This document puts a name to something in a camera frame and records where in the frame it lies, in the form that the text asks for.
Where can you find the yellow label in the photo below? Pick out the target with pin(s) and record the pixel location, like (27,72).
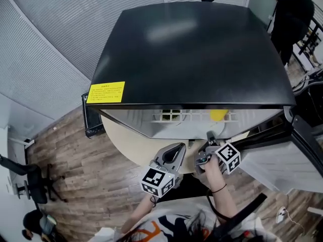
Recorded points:
(106,92)

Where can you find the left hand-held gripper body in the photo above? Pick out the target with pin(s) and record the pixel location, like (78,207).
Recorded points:
(156,183)

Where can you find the person's right forearm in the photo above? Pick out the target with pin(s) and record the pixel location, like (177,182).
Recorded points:
(223,203)

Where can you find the white power strip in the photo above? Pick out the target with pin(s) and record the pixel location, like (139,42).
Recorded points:
(280,215)

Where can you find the person's left forearm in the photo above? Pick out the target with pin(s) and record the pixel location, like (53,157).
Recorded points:
(138,215)

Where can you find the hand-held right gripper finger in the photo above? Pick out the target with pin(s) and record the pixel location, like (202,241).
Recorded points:
(212,138)

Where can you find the white desk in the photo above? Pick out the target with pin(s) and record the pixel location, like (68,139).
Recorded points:
(20,138)

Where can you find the black metal rack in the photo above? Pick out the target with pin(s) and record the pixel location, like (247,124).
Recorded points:
(310,41)

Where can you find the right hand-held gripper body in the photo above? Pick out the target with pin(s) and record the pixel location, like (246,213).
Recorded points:
(229,157)

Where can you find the green peas heap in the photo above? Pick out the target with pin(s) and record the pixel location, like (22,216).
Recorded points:
(166,115)

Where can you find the black round chair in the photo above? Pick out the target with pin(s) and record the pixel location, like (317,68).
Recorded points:
(310,105)

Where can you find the person's right hand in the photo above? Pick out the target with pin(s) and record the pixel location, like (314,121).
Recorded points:
(213,170)

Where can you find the black mini fridge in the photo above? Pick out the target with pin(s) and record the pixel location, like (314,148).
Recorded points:
(191,54)

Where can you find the black wrist band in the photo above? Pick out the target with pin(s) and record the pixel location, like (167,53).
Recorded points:
(219,190)

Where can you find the white printed t-shirt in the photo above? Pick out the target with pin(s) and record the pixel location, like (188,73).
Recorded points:
(171,226)

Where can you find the round beige table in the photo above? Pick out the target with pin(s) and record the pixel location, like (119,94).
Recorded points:
(131,142)

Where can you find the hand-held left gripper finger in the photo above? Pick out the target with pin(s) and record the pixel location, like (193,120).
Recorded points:
(161,152)
(180,160)

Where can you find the yellow corn cob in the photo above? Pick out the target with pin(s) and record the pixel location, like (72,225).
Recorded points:
(218,115)

